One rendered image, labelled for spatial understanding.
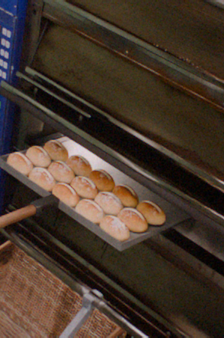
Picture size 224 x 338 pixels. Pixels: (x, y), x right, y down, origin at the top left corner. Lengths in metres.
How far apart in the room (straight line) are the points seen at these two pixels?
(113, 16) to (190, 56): 0.29
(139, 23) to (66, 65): 0.35
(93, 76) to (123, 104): 0.14
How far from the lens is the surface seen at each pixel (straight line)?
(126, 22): 2.41
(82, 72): 2.59
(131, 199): 2.60
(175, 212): 2.65
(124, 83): 2.50
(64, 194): 2.55
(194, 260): 2.48
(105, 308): 2.23
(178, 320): 2.59
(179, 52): 2.30
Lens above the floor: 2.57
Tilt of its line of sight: 30 degrees down
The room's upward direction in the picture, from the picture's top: 11 degrees clockwise
